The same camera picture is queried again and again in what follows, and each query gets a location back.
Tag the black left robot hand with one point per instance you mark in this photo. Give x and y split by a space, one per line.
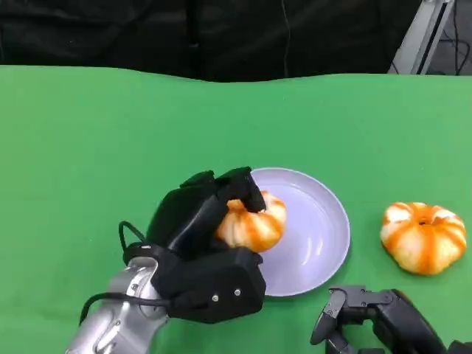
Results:
180 217

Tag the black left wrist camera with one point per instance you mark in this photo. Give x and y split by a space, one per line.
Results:
221 284

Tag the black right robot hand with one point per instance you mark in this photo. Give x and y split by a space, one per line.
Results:
398 324

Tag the green table cloth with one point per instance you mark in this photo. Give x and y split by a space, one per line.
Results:
110 147

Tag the black backdrop curtain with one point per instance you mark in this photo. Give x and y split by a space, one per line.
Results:
147 33

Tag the grey aluminium frame post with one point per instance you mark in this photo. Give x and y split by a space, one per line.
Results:
424 37

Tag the orange white toy bread roll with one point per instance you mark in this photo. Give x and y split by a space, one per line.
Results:
254 228
424 239

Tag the lilac plate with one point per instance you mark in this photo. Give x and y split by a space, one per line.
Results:
313 236

